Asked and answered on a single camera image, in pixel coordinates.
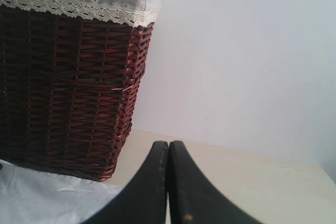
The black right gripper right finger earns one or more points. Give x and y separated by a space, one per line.
192 197

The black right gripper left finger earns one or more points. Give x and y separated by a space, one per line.
144 198

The white t-shirt with red print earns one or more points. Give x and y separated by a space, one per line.
29 196

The dark brown wicker basket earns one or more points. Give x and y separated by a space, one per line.
68 91

